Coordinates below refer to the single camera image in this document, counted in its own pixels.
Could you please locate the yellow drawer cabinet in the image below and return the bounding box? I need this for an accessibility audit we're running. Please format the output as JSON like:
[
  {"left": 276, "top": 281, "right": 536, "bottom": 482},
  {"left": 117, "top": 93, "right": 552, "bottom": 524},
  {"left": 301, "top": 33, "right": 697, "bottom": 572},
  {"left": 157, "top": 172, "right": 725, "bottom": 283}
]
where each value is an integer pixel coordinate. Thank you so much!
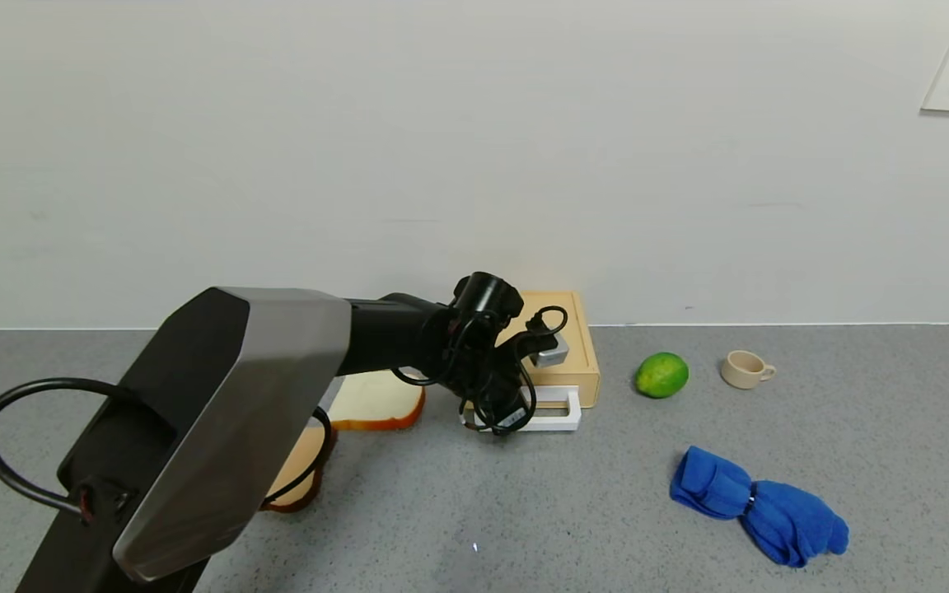
[{"left": 516, "top": 291, "right": 601, "bottom": 409}]

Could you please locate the blue rolled cloth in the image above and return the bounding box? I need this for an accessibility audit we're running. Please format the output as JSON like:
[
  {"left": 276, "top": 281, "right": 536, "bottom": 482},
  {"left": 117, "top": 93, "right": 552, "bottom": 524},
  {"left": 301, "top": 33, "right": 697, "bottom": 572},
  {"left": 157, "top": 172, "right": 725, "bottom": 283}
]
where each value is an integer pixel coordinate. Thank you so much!
[{"left": 670, "top": 446, "right": 849, "bottom": 568}]

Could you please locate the yellow drawer with white handle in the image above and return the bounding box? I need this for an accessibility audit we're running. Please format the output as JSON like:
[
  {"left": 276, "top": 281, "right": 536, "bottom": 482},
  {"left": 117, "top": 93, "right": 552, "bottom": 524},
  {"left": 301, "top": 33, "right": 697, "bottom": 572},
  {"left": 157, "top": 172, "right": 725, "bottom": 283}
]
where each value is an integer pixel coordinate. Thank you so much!
[{"left": 462, "top": 385, "right": 582, "bottom": 432}]

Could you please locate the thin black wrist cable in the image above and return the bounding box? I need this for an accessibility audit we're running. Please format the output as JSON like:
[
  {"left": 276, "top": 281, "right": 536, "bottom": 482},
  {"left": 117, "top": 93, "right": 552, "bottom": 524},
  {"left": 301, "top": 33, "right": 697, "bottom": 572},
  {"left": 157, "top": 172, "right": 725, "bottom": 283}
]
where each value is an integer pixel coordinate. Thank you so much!
[{"left": 392, "top": 305, "right": 570, "bottom": 436}]

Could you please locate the green lime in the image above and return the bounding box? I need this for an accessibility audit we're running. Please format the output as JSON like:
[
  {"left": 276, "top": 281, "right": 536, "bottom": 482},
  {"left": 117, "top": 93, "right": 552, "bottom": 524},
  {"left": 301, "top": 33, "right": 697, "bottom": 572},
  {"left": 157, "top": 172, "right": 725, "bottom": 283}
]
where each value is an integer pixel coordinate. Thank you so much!
[{"left": 635, "top": 352, "right": 690, "bottom": 399}]

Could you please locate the brown toast slice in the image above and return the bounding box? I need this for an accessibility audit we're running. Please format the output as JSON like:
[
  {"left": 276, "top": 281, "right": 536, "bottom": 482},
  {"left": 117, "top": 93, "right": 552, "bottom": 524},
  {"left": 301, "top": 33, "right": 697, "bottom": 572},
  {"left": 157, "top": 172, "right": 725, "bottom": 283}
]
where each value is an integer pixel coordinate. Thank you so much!
[{"left": 264, "top": 420, "right": 337, "bottom": 513}]

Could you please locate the beige cup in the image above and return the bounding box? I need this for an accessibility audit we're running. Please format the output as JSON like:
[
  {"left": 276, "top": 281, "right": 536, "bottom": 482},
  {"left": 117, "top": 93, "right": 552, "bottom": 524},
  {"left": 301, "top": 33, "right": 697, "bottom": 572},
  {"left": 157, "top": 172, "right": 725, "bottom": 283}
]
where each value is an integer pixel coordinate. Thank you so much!
[{"left": 720, "top": 350, "right": 777, "bottom": 390}]

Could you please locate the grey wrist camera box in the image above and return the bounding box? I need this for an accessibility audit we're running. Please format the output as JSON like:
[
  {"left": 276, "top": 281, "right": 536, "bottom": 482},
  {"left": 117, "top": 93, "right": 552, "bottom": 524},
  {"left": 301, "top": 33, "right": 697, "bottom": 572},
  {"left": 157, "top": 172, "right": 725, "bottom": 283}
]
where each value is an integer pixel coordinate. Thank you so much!
[{"left": 534, "top": 334, "right": 571, "bottom": 368}]

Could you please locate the white bread slice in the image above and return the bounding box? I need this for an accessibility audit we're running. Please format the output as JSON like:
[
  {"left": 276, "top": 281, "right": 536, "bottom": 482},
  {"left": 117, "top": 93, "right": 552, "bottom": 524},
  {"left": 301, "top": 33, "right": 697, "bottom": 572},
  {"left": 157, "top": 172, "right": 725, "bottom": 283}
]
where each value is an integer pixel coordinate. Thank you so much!
[{"left": 328, "top": 371, "right": 426, "bottom": 432}]

